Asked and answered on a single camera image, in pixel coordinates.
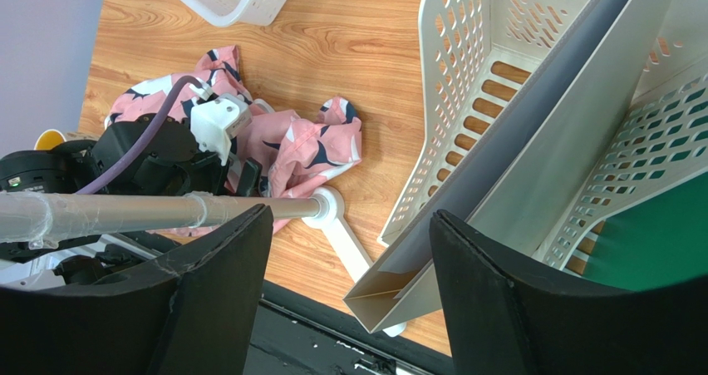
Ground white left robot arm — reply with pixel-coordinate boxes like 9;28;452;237
1;115;232;264

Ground green document folder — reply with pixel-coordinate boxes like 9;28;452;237
583;174;707;291

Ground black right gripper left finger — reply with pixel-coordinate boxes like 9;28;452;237
1;205;273;374

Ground yellow-lined patterned mug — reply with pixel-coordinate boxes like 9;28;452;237
34;129;100;150

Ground pink patterned shorts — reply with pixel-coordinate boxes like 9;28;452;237
104;45;363;237

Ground white file organizer rack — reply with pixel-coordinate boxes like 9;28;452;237
376;0;708;279

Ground grey document folder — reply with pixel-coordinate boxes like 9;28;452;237
342;0;692;336

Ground grey clothes rack stand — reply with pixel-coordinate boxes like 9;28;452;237
0;185;408;338

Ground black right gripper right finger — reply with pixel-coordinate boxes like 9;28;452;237
429;210;707;374

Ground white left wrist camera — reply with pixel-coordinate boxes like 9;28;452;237
189;85;252;166

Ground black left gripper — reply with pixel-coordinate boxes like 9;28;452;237
88;114;262;197

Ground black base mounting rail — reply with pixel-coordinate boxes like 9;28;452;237
243;281;455;374

